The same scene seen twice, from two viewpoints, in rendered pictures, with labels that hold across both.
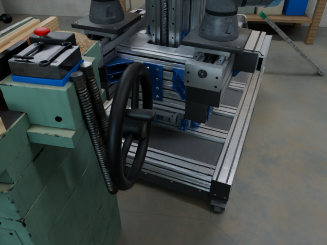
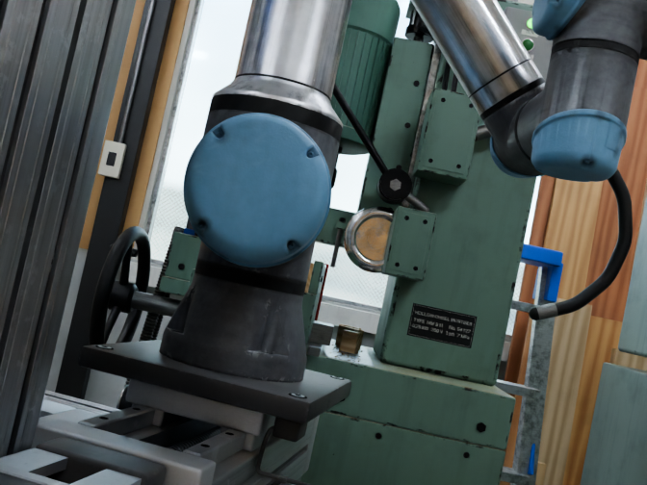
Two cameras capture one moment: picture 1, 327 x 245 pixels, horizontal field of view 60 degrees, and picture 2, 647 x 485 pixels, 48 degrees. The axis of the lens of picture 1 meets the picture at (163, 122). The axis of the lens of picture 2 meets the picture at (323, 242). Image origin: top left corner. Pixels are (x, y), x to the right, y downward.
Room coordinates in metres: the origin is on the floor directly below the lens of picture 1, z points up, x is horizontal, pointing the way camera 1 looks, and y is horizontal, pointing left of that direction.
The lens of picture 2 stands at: (2.02, 0.18, 0.92)
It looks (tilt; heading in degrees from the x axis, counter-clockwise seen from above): 3 degrees up; 170
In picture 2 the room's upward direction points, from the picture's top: 12 degrees clockwise
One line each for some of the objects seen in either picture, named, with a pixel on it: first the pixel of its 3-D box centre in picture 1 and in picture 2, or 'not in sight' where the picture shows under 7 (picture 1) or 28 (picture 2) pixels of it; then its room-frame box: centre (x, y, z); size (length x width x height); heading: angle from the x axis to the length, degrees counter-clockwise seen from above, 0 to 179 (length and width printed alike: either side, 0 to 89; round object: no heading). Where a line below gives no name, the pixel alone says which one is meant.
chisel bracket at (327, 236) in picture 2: not in sight; (320, 228); (0.58, 0.42, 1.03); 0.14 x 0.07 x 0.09; 79
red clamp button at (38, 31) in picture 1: (41, 31); not in sight; (0.54, 0.24, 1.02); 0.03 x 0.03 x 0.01
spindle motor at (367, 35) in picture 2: not in sight; (344, 71); (0.58, 0.40, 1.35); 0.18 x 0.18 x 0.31
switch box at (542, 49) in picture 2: not in sight; (521, 58); (0.78, 0.69, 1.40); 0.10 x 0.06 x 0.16; 79
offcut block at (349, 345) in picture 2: not in sight; (350, 342); (0.63, 0.52, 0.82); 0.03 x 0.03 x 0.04; 62
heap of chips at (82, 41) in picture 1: (64, 38); not in sight; (0.77, 0.27, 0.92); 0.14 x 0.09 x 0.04; 79
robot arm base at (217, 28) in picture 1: (220, 21); not in sight; (1.07, -0.21, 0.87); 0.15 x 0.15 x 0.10
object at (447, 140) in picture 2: not in sight; (447, 138); (0.77, 0.58, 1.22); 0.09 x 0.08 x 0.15; 79
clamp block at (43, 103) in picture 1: (56, 88); (208, 261); (0.50, 0.22, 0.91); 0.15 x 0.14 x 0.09; 169
